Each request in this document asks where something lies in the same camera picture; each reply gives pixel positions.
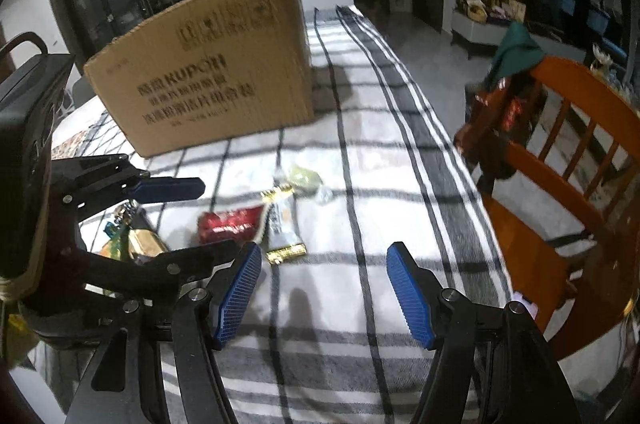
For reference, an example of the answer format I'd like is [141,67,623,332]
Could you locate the white low cabinet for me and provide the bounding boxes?
[451,6,506,59]

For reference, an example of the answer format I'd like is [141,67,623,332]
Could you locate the teal wrapped candy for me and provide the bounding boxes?
[104,201,138,237]

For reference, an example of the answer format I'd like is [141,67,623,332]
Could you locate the small wicker basket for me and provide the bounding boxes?
[460,0,488,23]

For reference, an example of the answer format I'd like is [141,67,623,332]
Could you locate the orange wooden chair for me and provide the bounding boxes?
[470,56,640,362]

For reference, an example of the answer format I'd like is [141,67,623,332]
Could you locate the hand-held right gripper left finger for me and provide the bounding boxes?
[65,243,263,424]

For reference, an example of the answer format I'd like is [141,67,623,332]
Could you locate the pale green wrapped candy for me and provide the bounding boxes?
[274,165,333,205]

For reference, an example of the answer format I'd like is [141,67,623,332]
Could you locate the green snack packet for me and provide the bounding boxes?
[97,216,171,265]

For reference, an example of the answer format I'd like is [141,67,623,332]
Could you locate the dark brown garment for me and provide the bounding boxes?
[454,74,546,195]

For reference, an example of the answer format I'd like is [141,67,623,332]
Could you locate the patterned floral table mat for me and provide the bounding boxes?
[50,124,106,159]

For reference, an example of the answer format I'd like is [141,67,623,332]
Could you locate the brown cardboard box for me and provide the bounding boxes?
[82,0,316,159]

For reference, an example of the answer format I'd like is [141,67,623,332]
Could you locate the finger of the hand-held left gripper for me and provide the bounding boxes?
[84,240,246,301]
[51,154,207,223]

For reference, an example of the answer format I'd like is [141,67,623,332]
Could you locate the green cloth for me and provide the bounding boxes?
[487,21,546,87]

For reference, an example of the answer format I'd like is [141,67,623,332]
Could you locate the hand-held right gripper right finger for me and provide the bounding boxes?
[386,242,576,424]

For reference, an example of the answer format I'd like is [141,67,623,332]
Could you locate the glass lotus ornament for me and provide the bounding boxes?
[590,44,618,74]

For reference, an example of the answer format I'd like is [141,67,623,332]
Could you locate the plaid grey white tablecloth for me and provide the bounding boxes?
[30,4,531,424]

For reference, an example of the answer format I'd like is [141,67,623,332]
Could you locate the white snack bar packet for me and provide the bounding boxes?
[260,185,307,265]

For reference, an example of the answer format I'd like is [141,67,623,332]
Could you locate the red snack packet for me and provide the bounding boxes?
[196,205,266,245]

